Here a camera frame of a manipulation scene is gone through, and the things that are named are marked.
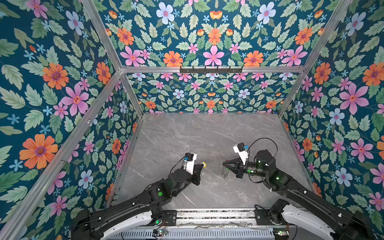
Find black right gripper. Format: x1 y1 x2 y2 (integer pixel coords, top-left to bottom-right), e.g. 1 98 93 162
222 158 269 181

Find silver metal keyring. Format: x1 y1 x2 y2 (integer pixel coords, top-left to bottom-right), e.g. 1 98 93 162
221 165 230 180

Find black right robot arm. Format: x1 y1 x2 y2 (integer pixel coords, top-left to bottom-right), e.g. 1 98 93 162
223 150 375 240

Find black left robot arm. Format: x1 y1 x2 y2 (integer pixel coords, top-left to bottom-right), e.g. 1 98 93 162
71 163 206 240

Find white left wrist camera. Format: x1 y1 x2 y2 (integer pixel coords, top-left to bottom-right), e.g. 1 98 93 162
182 153 197 175

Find black right camera cable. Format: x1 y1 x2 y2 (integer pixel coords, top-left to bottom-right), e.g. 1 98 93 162
247 137 279 158

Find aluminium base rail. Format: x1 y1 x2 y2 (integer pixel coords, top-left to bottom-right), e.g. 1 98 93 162
95 208 340 229

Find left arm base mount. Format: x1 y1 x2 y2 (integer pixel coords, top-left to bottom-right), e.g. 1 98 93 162
149 210 178 227

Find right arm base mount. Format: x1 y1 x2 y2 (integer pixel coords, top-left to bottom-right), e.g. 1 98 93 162
254 199 294 226

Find white perforated cable duct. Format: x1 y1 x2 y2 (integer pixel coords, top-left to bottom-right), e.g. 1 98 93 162
109 228 275 240

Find black wall hook rail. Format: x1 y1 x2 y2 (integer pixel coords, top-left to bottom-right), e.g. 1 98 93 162
179 66 243 75

